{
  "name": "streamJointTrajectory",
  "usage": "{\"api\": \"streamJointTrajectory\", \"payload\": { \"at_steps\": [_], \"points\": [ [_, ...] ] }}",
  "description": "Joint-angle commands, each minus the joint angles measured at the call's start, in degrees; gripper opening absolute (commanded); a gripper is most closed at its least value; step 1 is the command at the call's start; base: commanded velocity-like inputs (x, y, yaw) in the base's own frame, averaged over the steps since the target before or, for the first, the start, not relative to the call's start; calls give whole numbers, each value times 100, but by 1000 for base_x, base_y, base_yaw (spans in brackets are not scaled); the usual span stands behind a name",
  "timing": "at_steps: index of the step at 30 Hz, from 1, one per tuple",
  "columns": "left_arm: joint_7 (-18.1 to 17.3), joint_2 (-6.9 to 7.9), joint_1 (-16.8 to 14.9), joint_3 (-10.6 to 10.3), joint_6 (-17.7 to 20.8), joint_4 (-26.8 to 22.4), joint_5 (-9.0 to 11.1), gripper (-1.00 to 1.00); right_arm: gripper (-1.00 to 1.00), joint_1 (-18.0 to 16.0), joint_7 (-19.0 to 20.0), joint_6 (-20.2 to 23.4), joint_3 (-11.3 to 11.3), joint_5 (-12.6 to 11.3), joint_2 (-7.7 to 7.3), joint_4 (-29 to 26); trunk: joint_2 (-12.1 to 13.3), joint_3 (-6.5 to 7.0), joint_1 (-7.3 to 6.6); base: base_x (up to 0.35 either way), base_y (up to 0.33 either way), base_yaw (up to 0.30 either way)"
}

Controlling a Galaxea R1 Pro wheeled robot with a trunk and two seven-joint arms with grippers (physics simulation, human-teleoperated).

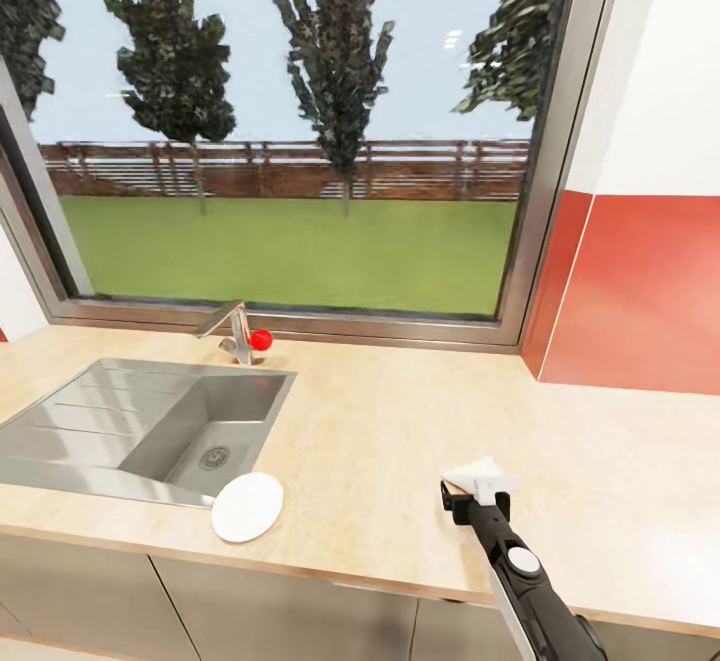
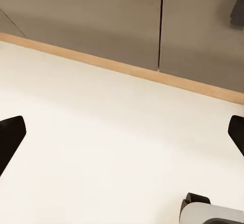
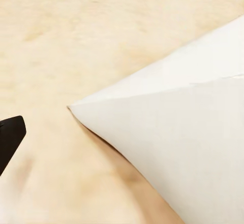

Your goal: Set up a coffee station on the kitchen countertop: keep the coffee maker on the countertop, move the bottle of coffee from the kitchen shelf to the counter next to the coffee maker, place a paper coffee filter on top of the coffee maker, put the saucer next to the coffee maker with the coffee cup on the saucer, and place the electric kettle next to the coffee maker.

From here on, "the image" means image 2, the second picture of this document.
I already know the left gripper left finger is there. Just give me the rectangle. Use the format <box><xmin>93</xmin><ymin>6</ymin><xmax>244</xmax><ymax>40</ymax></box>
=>
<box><xmin>0</xmin><ymin>115</ymin><xmax>26</xmax><ymax>176</ymax></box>

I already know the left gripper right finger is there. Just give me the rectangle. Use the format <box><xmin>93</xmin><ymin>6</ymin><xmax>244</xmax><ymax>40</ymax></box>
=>
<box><xmin>228</xmin><ymin>115</ymin><xmax>244</xmax><ymax>156</ymax></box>

